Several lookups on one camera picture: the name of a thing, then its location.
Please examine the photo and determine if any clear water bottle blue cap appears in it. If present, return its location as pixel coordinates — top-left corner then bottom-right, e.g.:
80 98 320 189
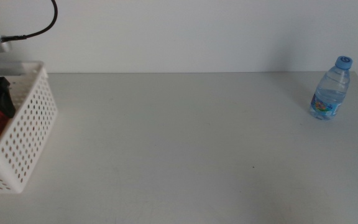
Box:
308 55 354 121

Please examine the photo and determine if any white perforated plastic basket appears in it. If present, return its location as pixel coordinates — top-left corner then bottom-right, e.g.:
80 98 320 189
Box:
0 60 58 194

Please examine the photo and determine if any thick black camera cable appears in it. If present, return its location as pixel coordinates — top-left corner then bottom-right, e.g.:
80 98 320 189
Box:
1 0 58 43

